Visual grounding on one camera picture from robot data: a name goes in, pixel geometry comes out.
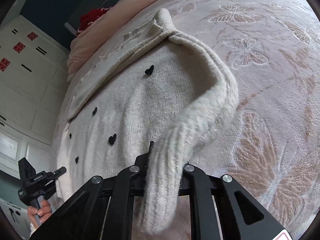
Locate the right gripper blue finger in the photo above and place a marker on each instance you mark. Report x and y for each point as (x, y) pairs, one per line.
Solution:
(150, 148)

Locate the cream knit sweater black hearts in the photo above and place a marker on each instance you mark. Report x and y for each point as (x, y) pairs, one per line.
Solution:
(153, 83)

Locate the person's left hand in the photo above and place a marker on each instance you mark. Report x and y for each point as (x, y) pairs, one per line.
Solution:
(39, 216)

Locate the white wardrobe with red stickers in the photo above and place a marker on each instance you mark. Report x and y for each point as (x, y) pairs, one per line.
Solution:
(33, 87)

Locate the pink floral bed blanket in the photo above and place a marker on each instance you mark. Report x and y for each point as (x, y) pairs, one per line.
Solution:
(271, 146)

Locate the red pillow at headboard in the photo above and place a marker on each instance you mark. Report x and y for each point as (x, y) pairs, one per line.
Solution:
(87, 19)

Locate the pink folded duvet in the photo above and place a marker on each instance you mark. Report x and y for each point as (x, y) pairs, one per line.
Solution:
(101, 30)

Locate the dark teal upholstered headboard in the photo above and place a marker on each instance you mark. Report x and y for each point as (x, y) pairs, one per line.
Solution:
(57, 17)

